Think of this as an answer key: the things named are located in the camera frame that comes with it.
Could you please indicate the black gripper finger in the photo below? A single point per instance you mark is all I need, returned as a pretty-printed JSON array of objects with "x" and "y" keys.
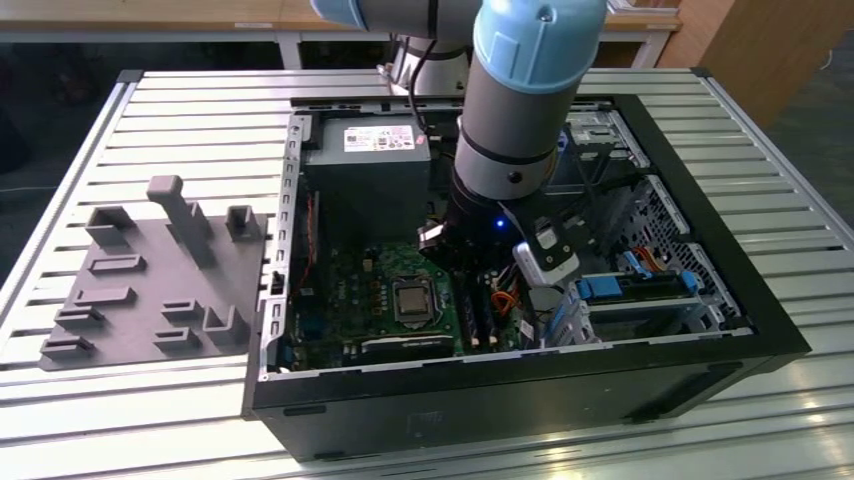
[{"x": 434, "y": 242}]

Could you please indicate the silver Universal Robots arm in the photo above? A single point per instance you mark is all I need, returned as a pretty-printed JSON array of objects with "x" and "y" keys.
[{"x": 514, "y": 125}]

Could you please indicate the silver CPU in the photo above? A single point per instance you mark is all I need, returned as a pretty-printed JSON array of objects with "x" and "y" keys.
[{"x": 414, "y": 303}]

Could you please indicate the grey power supply unit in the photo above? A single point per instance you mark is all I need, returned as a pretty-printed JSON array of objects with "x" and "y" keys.
[{"x": 367, "y": 200}]

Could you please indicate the green motherboard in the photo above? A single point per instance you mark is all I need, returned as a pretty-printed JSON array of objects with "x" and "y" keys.
[{"x": 334, "y": 300}]

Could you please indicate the black graphics card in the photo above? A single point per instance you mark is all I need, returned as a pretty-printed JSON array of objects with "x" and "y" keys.
[{"x": 407, "y": 345}]

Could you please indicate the blue drive carrier latch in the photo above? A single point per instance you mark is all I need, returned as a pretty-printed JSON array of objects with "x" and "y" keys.
[{"x": 563, "y": 140}]

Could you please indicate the blue disk carrier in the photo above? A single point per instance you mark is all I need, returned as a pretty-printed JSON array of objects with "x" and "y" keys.
[{"x": 601, "y": 287}]

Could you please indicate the grey metal drive cage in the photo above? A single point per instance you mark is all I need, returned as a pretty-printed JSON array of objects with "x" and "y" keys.
[{"x": 601, "y": 145}]

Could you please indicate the grey metal disk bay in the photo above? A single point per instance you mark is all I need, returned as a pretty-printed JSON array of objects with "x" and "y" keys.
[{"x": 579, "y": 325}]

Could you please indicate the black PC case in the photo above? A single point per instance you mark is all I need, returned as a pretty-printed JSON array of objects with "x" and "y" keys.
[{"x": 467, "y": 400}]

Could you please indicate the grey parts rack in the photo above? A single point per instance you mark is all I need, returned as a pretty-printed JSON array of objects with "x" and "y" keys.
[{"x": 147, "y": 280}]

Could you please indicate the black table corner cap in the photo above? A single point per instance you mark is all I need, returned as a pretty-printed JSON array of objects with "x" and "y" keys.
[
  {"x": 701, "y": 72},
  {"x": 128, "y": 76}
]

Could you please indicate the wooden cabinet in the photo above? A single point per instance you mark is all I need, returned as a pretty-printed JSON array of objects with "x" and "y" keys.
[{"x": 767, "y": 50}]

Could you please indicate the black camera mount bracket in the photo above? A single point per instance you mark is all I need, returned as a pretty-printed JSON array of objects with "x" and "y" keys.
[{"x": 527, "y": 220}]

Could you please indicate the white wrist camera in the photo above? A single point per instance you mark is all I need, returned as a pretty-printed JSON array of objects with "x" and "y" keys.
[{"x": 534, "y": 270}]

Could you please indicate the wooden desk white frame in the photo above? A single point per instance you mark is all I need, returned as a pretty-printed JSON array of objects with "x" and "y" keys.
[{"x": 200, "y": 12}]

